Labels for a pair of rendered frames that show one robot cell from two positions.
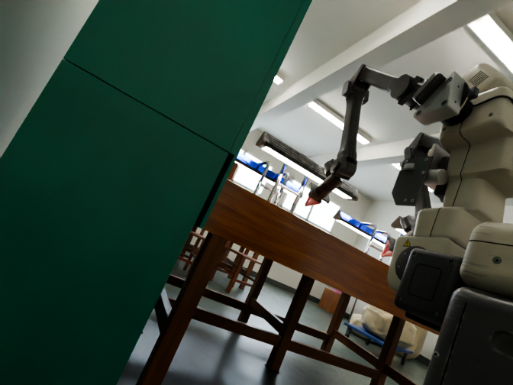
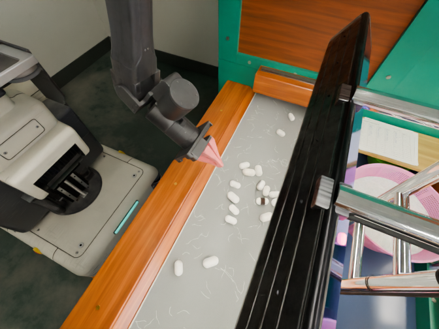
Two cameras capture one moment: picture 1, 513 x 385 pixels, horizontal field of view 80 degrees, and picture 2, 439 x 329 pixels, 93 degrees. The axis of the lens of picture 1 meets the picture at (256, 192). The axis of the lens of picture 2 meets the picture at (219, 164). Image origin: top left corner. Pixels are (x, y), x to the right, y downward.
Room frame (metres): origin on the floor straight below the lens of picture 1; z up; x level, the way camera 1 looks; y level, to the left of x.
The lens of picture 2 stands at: (1.50, -0.40, 1.29)
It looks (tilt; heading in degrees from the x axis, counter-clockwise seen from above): 59 degrees down; 135
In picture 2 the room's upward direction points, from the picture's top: straight up
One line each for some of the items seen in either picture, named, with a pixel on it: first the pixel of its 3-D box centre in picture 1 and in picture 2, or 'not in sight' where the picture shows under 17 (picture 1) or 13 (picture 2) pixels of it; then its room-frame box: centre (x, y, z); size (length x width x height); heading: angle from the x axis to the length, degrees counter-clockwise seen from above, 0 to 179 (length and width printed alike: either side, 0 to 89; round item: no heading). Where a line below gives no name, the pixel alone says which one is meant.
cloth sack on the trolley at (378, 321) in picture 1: (388, 324); not in sight; (4.12, -2.32, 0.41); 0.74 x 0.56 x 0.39; 111
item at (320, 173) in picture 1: (311, 168); (330, 151); (1.49, -0.20, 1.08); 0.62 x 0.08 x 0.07; 111
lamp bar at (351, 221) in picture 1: (366, 231); not in sight; (2.36, -0.91, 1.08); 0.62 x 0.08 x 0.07; 111
